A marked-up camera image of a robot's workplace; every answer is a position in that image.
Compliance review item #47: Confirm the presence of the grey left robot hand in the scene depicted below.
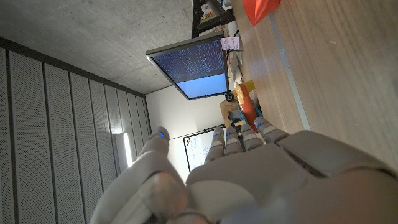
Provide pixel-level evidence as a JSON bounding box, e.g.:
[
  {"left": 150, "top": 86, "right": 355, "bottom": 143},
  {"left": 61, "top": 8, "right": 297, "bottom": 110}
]
[{"left": 88, "top": 116, "right": 398, "bottom": 224}]

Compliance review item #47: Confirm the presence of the orange ribbon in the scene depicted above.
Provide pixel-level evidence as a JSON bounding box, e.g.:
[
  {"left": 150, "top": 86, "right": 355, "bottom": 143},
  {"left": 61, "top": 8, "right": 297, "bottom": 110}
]
[{"left": 241, "top": 0, "right": 281, "bottom": 26}]

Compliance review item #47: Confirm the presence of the whiteboard with writing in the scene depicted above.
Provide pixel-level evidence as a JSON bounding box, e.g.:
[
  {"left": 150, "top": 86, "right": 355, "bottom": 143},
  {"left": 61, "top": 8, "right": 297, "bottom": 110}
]
[{"left": 182, "top": 124, "right": 226, "bottom": 172}]

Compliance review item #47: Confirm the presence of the orange blue toy plane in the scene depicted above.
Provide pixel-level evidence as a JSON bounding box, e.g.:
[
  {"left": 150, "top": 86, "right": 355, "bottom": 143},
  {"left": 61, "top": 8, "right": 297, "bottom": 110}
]
[{"left": 228, "top": 80, "right": 265, "bottom": 133}]

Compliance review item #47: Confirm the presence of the brown cardboard piece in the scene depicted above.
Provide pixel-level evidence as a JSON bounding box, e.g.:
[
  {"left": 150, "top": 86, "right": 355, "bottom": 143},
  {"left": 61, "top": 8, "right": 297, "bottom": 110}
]
[{"left": 220, "top": 99, "right": 239, "bottom": 119}]

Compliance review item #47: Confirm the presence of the white crumpled soft item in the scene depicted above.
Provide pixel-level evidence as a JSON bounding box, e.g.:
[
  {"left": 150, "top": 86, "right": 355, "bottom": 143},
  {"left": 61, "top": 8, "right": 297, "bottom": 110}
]
[{"left": 228, "top": 55, "right": 245, "bottom": 90}]

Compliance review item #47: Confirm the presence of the ceiling light strip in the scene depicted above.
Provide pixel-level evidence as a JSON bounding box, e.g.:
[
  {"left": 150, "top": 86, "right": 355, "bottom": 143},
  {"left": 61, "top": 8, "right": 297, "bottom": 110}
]
[{"left": 123, "top": 132, "right": 134, "bottom": 169}]

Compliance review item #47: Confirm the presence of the large flat monitor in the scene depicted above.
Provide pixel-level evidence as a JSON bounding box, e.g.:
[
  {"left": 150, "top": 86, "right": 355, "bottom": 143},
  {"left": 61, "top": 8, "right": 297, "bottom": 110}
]
[{"left": 145, "top": 30, "right": 231, "bottom": 101}]

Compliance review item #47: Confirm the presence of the white paper label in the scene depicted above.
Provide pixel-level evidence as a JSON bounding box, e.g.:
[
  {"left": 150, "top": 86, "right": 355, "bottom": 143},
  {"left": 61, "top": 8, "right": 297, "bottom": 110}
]
[{"left": 220, "top": 37, "right": 241, "bottom": 51}]

